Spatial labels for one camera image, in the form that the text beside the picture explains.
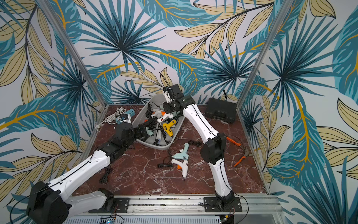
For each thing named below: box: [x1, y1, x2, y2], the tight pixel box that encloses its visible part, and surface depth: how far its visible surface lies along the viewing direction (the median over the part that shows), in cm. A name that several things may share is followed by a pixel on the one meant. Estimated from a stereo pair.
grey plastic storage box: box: [131, 94, 185, 150], surface depth 105 cm
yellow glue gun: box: [162, 119, 177, 137], surface depth 102 cm
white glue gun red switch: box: [156, 112, 174, 123], surface depth 86 cm
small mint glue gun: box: [171, 142, 190, 161], surface depth 92 cm
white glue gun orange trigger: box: [171, 158, 189, 182], surface depth 87 cm
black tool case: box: [204, 97, 237, 124], surface depth 112 cm
